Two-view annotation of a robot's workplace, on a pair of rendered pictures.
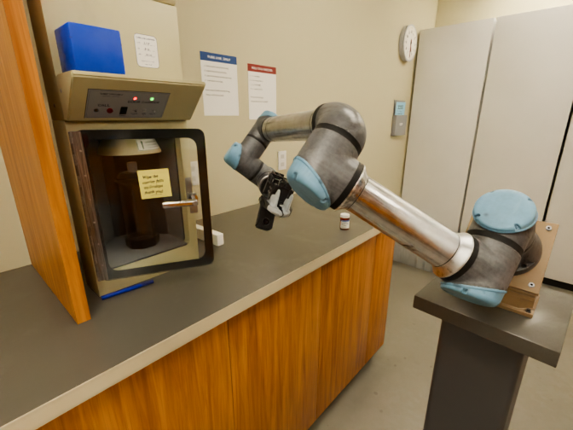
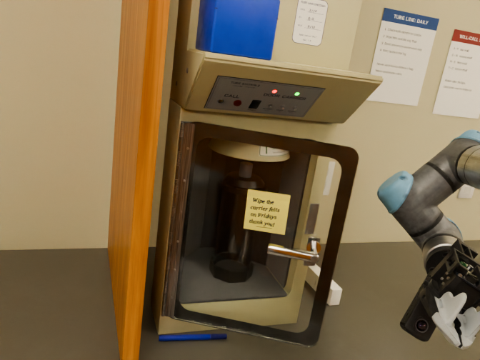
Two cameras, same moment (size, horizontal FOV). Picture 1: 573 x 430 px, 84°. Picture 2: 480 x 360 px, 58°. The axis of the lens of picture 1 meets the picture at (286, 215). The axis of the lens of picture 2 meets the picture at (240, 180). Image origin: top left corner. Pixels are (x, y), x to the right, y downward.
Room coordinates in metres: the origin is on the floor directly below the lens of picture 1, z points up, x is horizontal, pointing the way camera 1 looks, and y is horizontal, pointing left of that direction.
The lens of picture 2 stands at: (0.14, 0.07, 1.52)
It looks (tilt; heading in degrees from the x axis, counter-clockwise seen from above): 17 degrees down; 27
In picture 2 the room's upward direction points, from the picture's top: 8 degrees clockwise
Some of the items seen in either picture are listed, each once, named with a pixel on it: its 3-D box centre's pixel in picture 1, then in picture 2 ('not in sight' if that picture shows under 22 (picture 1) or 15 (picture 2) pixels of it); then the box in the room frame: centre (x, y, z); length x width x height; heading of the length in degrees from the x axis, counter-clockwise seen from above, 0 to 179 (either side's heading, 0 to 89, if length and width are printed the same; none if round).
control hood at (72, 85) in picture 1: (141, 100); (281, 92); (0.85, 0.37, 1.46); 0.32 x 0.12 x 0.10; 138
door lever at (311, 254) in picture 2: (181, 201); (294, 249); (0.82, 0.28, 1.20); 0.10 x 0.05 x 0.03; 111
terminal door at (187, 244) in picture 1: (152, 205); (254, 240); (0.83, 0.36, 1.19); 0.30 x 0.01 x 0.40; 111
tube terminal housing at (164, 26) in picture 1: (119, 148); (237, 143); (0.97, 0.50, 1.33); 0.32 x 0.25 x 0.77; 138
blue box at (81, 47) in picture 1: (90, 52); (235, 25); (0.78, 0.43, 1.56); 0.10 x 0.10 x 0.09; 48
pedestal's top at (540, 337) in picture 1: (494, 301); not in sight; (0.78, -0.59, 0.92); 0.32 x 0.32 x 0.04; 44
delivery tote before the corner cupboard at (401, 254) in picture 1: (419, 246); not in sight; (2.95, -1.35, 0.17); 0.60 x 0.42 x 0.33; 46
